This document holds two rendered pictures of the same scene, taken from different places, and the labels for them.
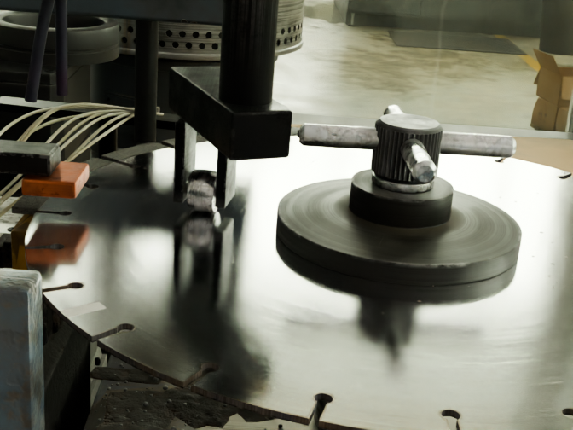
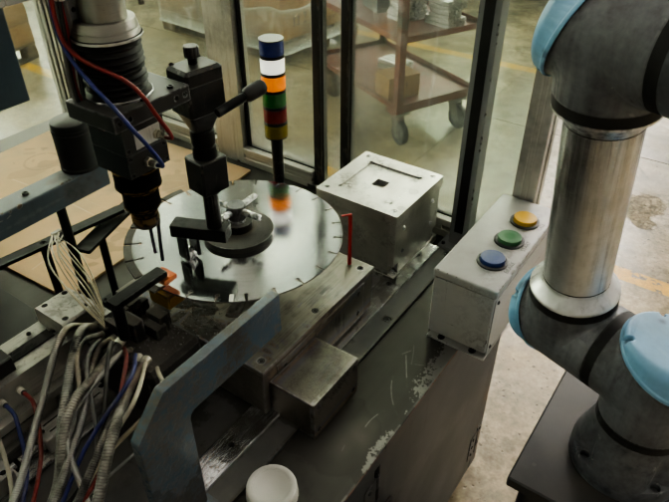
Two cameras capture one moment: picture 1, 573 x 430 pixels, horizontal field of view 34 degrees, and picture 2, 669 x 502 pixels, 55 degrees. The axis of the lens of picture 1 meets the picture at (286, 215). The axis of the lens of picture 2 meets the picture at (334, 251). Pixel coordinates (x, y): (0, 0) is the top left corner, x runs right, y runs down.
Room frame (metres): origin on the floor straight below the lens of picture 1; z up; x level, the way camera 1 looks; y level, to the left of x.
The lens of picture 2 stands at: (-0.20, 0.53, 1.54)
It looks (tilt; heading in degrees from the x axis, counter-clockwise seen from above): 37 degrees down; 306
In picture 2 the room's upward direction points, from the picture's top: straight up
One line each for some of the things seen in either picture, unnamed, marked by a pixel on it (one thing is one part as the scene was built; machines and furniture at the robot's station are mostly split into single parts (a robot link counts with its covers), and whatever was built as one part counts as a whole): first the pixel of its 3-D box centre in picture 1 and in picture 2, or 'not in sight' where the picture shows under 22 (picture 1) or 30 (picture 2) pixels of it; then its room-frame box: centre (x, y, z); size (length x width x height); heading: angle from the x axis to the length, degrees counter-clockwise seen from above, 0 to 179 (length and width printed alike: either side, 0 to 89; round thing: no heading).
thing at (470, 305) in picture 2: not in sight; (494, 272); (0.09, -0.36, 0.82); 0.28 x 0.11 x 0.15; 91
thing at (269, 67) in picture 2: not in sight; (272, 64); (0.55, -0.32, 1.11); 0.05 x 0.04 x 0.03; 1
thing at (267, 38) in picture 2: not in sight; (271, 46); (0.55, -0.32, 1.14); 0.05 x 0.04 x 0.03; 1
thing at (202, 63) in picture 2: not in sight; (200, 124); (0.38, 0.02, 1.17); 0.06 x 0.05 x 0.20; 82
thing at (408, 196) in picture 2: not in sight; (378, 214); (0.35, -0.39, 0.82); 0.18 x 0.18 x 0.15; 1
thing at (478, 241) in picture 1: (399, 209); (238, 226); (0.41, -0.05, 0.96); 0.11 x 0.11 x 0.03
